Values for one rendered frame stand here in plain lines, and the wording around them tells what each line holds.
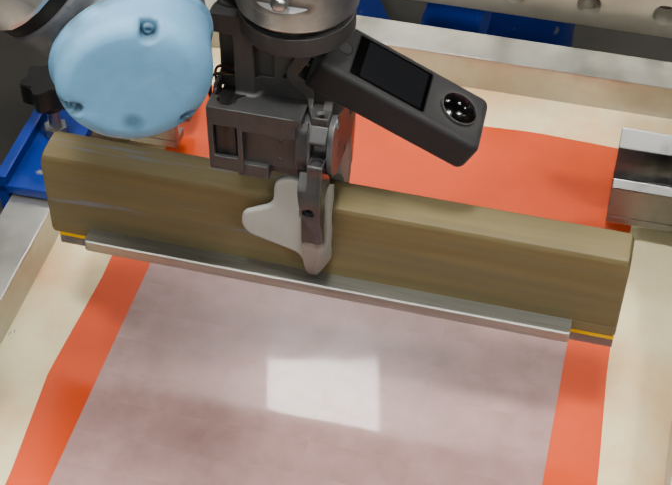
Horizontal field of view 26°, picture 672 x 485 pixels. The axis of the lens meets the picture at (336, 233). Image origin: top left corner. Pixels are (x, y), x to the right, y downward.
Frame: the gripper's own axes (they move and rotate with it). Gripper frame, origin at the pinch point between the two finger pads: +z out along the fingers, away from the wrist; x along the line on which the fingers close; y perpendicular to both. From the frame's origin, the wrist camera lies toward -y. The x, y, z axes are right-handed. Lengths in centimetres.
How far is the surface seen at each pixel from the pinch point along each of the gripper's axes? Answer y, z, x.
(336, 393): -1.1, 13.5, 2.5
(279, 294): 5.7, 13.5, -6.1
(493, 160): -8.2, 13.4, -25.7
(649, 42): -23, 109, -172
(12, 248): 26.5, 10.2, -2.7
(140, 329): 15.2, 13.6, 0.1
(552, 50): -11.3, 9.9, -37.7
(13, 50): 100, 109, -139
